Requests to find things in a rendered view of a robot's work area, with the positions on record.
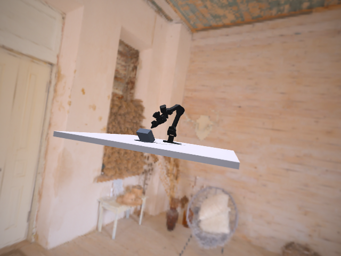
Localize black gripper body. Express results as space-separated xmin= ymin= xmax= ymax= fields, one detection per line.
xmin=152 ymin=115 xmax=167 ymax=125

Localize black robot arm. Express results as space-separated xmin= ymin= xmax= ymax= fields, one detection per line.
xmin=153 ymin=104 xmax=185 ymax=142

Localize grey sloped panel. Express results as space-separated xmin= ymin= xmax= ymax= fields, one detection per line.
xmin=136 ymin=128 xmax=155 ymax=143

